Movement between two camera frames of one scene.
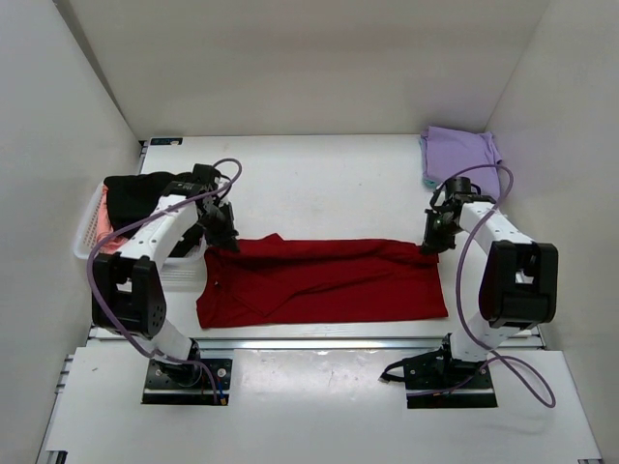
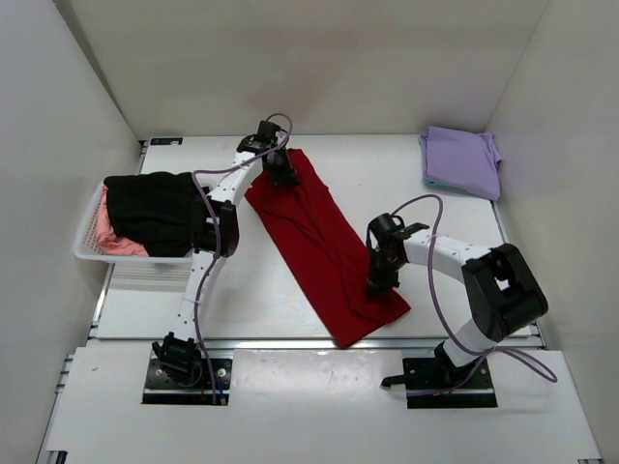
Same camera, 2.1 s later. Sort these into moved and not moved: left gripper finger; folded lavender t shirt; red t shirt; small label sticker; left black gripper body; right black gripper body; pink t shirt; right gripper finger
Moved: left black gripper body; left gripper finger; right black gripper body; right gripper finger; red t shirt
Not moved: folded lavender t shirt; pink t shirt; small label sticker
